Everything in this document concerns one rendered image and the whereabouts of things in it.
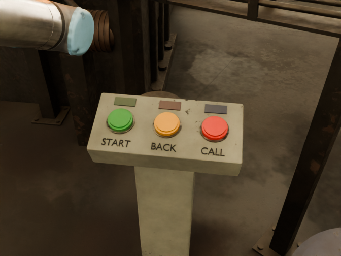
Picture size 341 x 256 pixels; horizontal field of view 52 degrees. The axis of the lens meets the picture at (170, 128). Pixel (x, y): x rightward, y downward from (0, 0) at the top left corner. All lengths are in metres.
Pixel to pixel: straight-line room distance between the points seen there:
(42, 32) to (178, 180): 0.34
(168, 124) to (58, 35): 0.26
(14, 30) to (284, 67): 1.62
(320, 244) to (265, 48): 1.65
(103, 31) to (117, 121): 0.59
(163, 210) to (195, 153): 0.16
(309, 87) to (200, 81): 0.54
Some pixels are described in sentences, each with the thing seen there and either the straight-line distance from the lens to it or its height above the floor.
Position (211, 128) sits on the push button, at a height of 0.61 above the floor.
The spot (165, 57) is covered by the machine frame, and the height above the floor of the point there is 0.07.
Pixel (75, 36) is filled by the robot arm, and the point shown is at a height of 0.67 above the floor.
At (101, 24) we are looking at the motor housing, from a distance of 1.13.
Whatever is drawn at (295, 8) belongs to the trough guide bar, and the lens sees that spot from 0.71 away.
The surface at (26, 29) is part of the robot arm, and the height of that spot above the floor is 0.72.
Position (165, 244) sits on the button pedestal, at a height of 0.32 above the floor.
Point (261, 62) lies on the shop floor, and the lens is 2.03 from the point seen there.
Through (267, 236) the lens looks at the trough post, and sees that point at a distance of 1.17.
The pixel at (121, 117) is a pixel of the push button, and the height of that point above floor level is 0.61.
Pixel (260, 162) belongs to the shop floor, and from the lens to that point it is 1.39.
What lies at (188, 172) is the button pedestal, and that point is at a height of 0.53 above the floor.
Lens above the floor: 0.95
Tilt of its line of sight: 40 degrees down
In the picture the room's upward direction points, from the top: 1 degrees clockwise
